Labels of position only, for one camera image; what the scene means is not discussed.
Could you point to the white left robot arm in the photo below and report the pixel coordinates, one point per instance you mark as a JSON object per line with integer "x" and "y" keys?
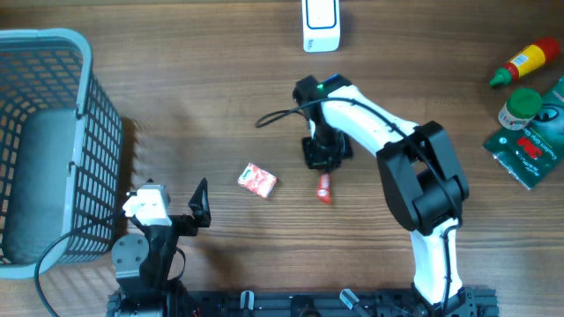
{"x": 143, "y": 260}

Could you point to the grey plastic basket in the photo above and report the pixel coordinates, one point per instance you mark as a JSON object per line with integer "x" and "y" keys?
{"x": 61, "y": 147}

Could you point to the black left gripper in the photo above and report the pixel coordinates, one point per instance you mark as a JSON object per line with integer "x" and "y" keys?
{"x": 189, "y": 226}

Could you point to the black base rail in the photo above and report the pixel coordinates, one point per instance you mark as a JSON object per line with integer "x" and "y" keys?
{"x": 391, "y": 302}

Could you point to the green glove package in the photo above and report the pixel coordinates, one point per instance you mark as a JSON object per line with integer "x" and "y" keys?
{"x": 531, "y": 153}

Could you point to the red sauce bottle green cap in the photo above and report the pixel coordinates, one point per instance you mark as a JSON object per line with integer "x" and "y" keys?
{"x": 527, "y": 60}

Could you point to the white barcode scanner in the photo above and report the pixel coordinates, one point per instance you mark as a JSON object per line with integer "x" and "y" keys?
{"x": 320, "y": 25}

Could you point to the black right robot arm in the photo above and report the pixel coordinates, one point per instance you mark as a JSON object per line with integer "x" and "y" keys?
{"x": 422, "y": 181}

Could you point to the green lid jar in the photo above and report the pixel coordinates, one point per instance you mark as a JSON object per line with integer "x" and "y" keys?
{"x": 520, "y": 108}

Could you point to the red white small box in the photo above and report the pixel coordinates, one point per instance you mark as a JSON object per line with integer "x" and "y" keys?
{"x": 257, "y": 180}

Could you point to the red coffee stick sachet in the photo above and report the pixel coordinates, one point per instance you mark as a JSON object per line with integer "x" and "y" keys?
{"x": 323, "y": 190}

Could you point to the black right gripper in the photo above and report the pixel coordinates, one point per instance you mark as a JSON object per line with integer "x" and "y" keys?
{"x": 315, "y": 159}

